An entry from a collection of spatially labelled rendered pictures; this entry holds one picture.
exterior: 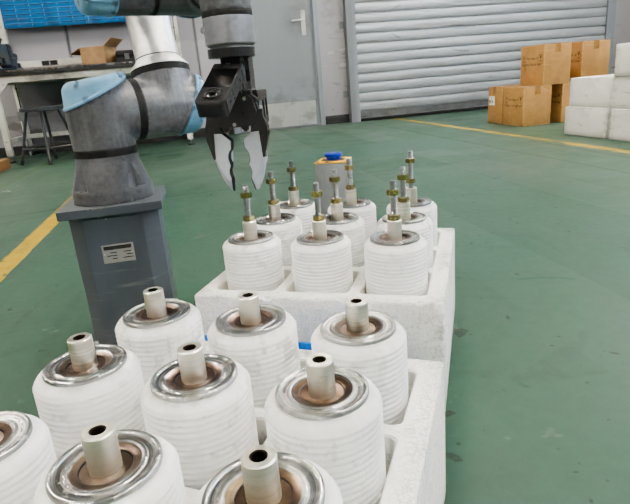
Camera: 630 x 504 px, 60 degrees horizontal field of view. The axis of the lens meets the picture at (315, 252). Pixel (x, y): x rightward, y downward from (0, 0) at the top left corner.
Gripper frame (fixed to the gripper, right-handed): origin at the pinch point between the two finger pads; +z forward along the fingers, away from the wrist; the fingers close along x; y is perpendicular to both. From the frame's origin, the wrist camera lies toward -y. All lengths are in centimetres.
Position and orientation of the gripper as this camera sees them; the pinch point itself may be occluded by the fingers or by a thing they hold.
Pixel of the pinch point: (243, 182)
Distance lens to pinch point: 87.5
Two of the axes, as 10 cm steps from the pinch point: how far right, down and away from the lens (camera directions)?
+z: 0.8, 9.5, 3.0
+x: -9.9, 0.3, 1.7
